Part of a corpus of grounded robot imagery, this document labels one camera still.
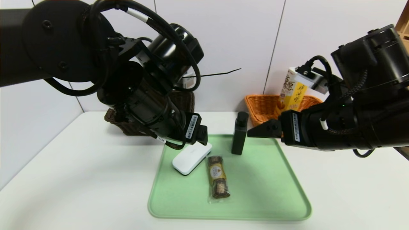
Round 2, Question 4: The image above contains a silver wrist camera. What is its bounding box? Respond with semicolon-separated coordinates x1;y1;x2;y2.
183;73;196;90
294;66;329;95

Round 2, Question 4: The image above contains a black rectangular bottle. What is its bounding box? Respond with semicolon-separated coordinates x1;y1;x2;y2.
231;111;249;156

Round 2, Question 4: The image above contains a light green plastic tray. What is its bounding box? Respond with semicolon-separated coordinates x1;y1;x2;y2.
148;134;313;221

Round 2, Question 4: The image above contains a white rounded plastic case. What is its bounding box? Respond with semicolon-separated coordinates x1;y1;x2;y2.
172;143;213;175

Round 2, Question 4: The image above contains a black right camera cable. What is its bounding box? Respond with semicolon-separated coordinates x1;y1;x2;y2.
304;55;335;84

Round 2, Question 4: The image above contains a black left camera cable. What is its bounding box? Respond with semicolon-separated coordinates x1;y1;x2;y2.
45;0;202;96

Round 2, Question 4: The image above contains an orange wicker basket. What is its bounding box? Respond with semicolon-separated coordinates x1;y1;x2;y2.
244;95;324;127

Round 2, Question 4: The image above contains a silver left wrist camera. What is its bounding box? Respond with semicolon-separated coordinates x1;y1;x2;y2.
183;73;196;90

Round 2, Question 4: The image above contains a black cable with white label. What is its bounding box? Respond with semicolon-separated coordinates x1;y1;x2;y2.
145;126;187;150

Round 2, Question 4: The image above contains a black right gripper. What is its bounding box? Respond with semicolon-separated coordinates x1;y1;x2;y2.
247;103;355;151

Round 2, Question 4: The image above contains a wooden shelf unit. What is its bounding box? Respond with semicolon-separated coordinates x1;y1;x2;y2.
396;0;409;48

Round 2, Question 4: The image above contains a black looped right arm cable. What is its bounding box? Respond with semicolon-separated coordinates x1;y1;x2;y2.
352;148;375;159

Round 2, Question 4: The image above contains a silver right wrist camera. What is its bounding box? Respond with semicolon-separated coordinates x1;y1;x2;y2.
294;66;329;95

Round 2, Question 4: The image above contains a chocolate pack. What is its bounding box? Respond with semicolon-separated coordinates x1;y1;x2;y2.
207;156;231;204

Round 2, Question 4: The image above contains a yellow chips box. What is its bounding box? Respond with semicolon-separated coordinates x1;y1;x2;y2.
274;67;309;120

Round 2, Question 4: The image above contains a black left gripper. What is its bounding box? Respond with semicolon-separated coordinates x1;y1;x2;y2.
172;111;208;146

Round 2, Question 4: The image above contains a dark brown wicker basket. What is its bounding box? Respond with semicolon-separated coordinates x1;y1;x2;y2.
104;91;195;136

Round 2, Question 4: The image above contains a black camera cable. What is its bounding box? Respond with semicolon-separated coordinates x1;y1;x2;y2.
304;55;335;84
45;0;202;96

